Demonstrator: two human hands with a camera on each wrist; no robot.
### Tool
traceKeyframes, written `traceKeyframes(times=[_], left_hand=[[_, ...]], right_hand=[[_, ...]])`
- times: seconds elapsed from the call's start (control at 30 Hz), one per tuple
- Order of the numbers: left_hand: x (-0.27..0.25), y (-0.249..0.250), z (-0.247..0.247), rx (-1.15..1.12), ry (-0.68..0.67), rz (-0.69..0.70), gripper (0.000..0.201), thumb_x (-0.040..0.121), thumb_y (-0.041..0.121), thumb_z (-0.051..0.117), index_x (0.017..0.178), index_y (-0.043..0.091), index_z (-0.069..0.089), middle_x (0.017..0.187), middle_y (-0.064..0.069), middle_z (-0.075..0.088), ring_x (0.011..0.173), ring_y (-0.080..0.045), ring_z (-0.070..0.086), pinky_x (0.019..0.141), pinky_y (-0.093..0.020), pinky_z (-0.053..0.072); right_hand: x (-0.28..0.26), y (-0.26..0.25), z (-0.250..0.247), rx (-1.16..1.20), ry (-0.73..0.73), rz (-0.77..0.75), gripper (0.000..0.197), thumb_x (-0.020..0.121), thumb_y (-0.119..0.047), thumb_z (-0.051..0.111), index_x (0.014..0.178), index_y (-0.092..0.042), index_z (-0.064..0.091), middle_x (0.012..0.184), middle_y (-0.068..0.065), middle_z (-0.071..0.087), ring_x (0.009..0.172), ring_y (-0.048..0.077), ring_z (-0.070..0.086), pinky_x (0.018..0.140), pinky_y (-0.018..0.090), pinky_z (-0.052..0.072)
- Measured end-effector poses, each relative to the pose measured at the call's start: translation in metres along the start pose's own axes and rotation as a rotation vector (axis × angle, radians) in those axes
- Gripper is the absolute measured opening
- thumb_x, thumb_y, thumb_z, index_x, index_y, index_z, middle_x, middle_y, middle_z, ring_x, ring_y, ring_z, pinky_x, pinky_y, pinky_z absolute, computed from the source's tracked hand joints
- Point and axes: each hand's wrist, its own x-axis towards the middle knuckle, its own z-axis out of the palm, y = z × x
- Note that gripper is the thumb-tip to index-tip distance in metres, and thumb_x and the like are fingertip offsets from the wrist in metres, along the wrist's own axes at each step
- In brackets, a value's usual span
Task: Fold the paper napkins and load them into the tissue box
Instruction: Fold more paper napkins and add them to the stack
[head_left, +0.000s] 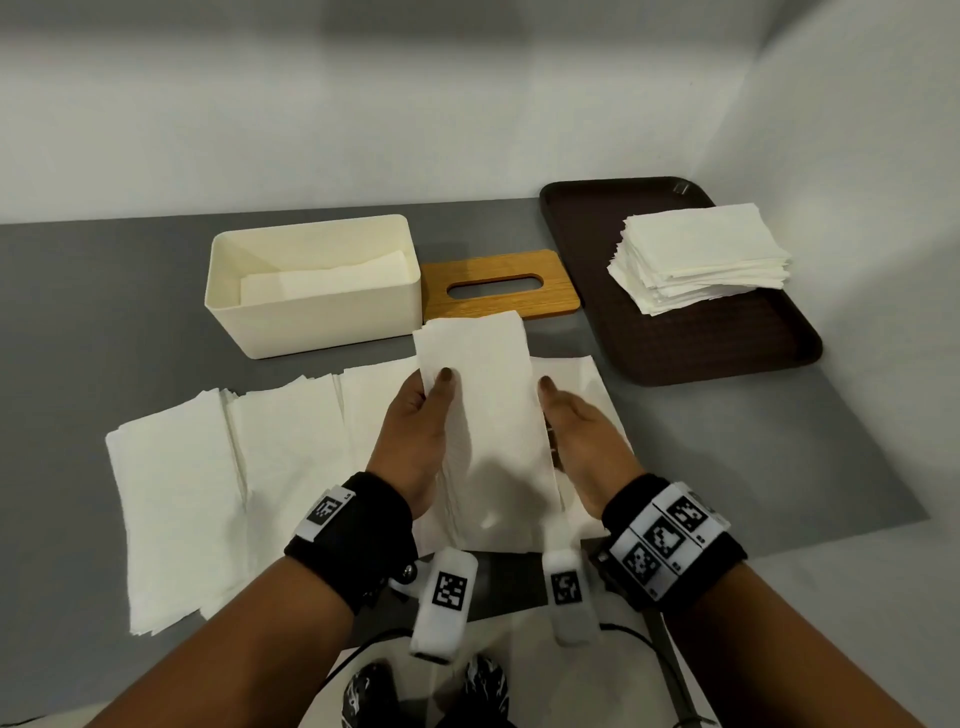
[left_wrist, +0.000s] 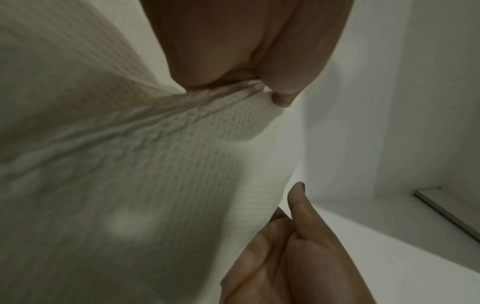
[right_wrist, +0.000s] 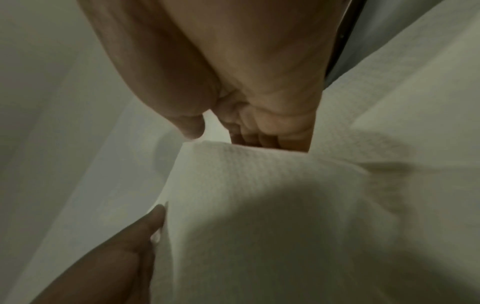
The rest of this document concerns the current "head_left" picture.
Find person's left hand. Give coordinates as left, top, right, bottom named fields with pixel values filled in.
left=365, top=367, right=459, bottom=520

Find person's right hand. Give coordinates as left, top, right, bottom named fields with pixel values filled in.
left=537, top=376, right=646, bottom=523

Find person's right forearm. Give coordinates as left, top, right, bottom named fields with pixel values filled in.
left=660, top=562, right=928, bottom=728

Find person's left forearm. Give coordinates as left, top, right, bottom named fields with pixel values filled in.
left=86, top=555, right=358, bottom=728

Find wooden slotted box lid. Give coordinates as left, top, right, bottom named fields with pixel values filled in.
left=419, top=249, right=582, bottom=324

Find cream plastic tissue box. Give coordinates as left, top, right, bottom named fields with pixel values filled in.
left=204, top=214, right=423, bottom=362

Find white tissues inside box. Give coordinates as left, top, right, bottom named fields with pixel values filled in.
left=240, top=250, right=420, bottom=306

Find dark brown plastic tray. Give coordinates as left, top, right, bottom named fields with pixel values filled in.
left=539, top=176, right=825, bottom=388

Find black left wristband with markers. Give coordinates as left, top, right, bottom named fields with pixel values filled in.
left=283, top=471, right=418, bottom=618

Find black wristband with markers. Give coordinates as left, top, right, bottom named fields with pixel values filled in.
left=283, top=471, right=418, bottom=618
left=598, top=474, right=750, bottom=613

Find black right wristband with markers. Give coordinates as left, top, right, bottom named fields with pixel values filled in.
left=598, top=474, right=750, bottom=613

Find stack of white tissues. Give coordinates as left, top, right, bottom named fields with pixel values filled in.
left=606, top=202, right=795, bottom=318

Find person's right patterned shoe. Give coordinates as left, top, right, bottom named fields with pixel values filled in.
left=459, top=652, right=513, bottom=728

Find person's patterned shoe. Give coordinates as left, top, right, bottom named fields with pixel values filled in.
left=342, top=660, right=400, bottom=728
left=459, top=652, right=513, bottom=728

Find person's left patterned shoe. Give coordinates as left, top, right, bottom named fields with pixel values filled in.
left=342, top=660, right=400, bottom=728

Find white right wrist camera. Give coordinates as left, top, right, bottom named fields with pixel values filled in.
left=541, top=525, right=603, bottom=648

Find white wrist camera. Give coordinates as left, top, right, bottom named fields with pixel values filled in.
left=409, top=546, right=478, bottom=666
left=541, top=525, right=603, bottom=648

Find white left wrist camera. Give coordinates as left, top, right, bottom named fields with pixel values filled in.
left=409, top=546, right=478, bottom=666

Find black cable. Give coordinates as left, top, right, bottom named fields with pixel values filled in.
left=600, top=622, right=695, bottom=706
left=318, top=628, right=418, bottom=687

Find black strap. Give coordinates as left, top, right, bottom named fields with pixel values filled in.
left=588, top=546, right=717, bottom=728

